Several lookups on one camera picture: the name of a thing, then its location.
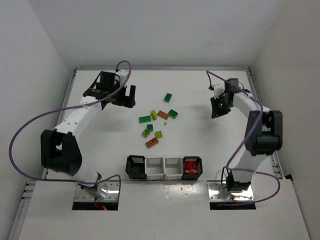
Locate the long red lego brick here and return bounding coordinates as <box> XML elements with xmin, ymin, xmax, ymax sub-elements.
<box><xmin>183</xmin><ymin>161</ymin><xmax>191</xmax><ymax>172</ymax></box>

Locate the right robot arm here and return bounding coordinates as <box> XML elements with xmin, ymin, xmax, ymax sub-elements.
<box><xmin>209</xmin><ymin>78</ymin><xmax>283</xmax><ymax>192</ymax></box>

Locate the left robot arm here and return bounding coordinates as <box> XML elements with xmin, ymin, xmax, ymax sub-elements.
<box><xmin>40</xmin><ymin>69</ymin><xmax>136</xmax><ymax>188</ymax></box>

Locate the long green lego brick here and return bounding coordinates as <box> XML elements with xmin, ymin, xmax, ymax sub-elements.
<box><xmin>138</xmin><ymin>115</ymin><xmax>151</xmax><ymax>124</ymax></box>

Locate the lime curved lego brick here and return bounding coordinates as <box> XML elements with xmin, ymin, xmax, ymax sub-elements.
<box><xmin>150</xmin><ymin>110</ymin><xmax>158</xmax><ymax>120</ymax></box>

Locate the dark green square lego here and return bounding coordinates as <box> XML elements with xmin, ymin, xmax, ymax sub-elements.
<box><xmin>146</xmin><ymin>124</ymin><xmax>154</xmax><ymax>132</ymax></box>

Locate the tan lego plate upper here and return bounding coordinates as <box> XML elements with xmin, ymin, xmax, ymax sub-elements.
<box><xmin>157</xmin><ymin>110</ymin><xmax>170</xmax><ymax>120</ymax></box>

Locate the tan lego plate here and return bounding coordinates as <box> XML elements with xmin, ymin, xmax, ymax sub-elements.
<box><xmin>145</xmin><ymin>137</ymin><xmax>159</xmax><ymax>149</ymax></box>
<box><xmin>157</xmin><ymin>110</ymin><xmax>170</xmax><ymax>120</ymax></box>

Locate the far green lego brick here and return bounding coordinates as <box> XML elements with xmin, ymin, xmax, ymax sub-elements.
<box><xmin>164</xmin><ymin>93</ymin><xmax>172</xmax><ymax>103</ymax></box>

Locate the green lego brick right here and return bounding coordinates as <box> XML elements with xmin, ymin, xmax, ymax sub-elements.
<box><xmin>168</xmin><ymin>109</ymin><xmax>178</xmax><ymax>119</ymax></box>

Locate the tan lego plate lower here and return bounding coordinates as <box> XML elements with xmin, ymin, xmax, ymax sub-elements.
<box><xmin>145</xmin><ymin>137</ymin><xmax>159</xmax><ymax>149</ymax></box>

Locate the far right black bin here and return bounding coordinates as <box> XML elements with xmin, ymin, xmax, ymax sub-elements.
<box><xmin>181</xmin><ymin>156</ymin><xmax>203</xmax><ymax>181</ymax></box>

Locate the black bin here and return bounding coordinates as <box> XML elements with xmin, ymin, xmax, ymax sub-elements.
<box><xmin>181</xmin><ymin>156</ymin><xmax>203</xmax><ymax>181</ymax></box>
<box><xmin>125</xmin><ymin>155</ymin><xmax>147</xmax><ymax>180</ymax></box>

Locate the far left black bin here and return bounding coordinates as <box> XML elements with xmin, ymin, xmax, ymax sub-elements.
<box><xmin>125</xmin><ymin>155</ymin><xmax>147</xmax><ymax>180</ymax></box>

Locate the left white bin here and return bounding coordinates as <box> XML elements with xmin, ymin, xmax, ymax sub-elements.
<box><xmin>145</xmin><ymin>157</ymin><xmax>165</xmax><ymax>181</ymax></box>

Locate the white bin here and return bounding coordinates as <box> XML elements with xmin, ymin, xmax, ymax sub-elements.
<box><xmin>145</xmin><ymin>157</ymin><xmax>165</xmax><ymax>181</ymax></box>
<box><xmin>164</xmin><ymin>157</ymin><xmax>183</xmax><ymax>181</ymax></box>

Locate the right white bin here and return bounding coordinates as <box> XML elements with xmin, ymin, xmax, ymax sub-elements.
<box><xmin>164</xmin><ymin>157</ymin><xmax>183</xmax><ymax>181</ymax></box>

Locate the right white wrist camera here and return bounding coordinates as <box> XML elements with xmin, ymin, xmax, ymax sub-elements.
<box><xmin>208</xmin><ymin>84</ymin><xmax>225</xmax><ymax>99</ymax></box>

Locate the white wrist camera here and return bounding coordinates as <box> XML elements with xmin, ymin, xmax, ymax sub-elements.
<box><xmin>208</xmin><ymin>84</ymin><xmax>225</xmax><ymax>99</ymax></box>
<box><xmin>115</xmin><ymin>69</ymin><xmax>129</xmax><ymax>85</ymax></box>

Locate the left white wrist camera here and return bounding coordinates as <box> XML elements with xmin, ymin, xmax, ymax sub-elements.
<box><xmin>115</xmin><ymin>69</ymin><xmax>129</xmax><ymax>85</ymax></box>

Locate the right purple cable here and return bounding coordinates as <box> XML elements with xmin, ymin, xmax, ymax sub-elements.
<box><xmin>205</xmin><ymin>70</ymin><xmax>280</xmax><ymax>205</ymax></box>

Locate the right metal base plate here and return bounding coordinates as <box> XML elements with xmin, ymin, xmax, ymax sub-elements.
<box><xmin>207</xmin><ymin>180</ymin><xmax>255</xmax><ymax>203</ymax></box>

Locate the metal base plate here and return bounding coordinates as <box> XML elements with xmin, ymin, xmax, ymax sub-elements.
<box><xmin>207</xmin><ymin>180</ymin><xmax>255</xmax><ymax>203</ymax></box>
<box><xmin>74</xmin><ymin>180</ymin><xmax>120</xmax><ymax>202</ymax></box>

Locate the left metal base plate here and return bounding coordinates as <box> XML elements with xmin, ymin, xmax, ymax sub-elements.
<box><xmin>74</xmin><ymin>180</ymin><xmax>120</xmax><ymax>202</ymax></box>

